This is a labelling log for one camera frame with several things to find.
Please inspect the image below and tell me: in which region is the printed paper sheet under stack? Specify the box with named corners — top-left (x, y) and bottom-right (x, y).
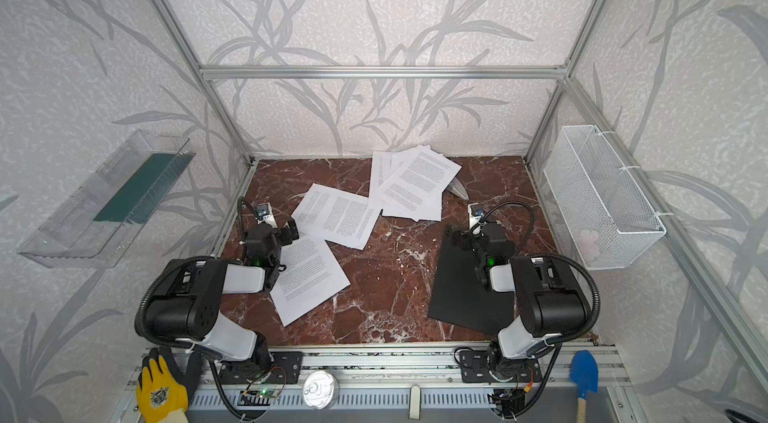
top-left (368, 149), bottom-right (445, 223)

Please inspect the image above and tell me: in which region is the round metal can lid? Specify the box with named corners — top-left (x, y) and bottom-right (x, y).
top-left (302, 371), bottom-right (339, 410)

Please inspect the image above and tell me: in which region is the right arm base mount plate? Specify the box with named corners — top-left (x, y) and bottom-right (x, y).
top-left (453, 347), bottom-right (543, 385)

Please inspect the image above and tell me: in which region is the blue shovel wooden handle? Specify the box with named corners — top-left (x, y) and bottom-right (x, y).
top-left (570, 350), bottom-right (599, 423)

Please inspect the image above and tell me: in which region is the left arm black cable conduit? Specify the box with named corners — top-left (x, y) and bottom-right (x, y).
top-left (134, 196), bottom-right (253, 347)

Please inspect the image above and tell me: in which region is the white wire mesh basket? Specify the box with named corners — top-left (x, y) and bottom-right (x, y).
top-left (543, 125), bottom-right (666, 270)

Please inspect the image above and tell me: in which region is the yellow black work glove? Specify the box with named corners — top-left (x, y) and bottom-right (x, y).
top-left (136, 346), bottom-right (202, 423)

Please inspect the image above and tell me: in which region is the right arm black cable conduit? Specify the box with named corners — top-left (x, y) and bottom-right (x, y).
top-left (481, 200), bottom-right (601, 345)

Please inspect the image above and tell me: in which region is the pink object in basket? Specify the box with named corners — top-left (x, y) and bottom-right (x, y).
top-left (576, 230), bottom-right (600, 263)

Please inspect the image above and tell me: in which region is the metal garden trowel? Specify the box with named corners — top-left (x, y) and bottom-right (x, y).
top-left (447, 177), bottom-right (469, 201)

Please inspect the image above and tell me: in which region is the printed paper sheet top stack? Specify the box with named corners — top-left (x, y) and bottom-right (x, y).
top-left (369, 146), bottom-right (461, 222)

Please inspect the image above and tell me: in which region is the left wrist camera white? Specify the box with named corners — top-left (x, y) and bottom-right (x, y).
top-left (255, 203), bottom-right (277, 228)

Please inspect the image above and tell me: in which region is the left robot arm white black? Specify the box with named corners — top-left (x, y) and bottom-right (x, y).
top-left (134, 219), bottom-right (299, 372)

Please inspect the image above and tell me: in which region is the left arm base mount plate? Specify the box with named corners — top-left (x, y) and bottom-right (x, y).
top-left (218, 351), bottom-right (304, 385)

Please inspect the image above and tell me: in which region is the clear plastic wall tray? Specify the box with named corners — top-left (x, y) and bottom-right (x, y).
top-left (18, 130), bottom-right (195, 269)

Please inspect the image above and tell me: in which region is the black folder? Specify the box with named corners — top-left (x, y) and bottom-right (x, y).
top-left (427, 225), bottom-right (515, 337)

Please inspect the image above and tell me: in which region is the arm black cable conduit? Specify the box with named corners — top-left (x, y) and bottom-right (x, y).
top-left (134, 196), bottom-right (253, 347)
top-left (481, 200), bottom-right (601, 345)

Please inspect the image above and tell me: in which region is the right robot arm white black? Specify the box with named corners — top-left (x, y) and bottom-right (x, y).
top-left (447, 222), bottom-right (601, 370)

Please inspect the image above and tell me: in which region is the green circuit board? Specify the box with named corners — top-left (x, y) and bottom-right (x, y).
top-left (237, 388), bottom-right (282, 408)

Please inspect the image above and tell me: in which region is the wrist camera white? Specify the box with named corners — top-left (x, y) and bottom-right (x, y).
top-left (468, 204), bottom-right (486, 235)
top-left (255, 203), bottom-right (277, 228)

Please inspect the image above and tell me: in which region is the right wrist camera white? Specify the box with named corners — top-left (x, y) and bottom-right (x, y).
top-left (468, 204), bottom-right (486, 235)

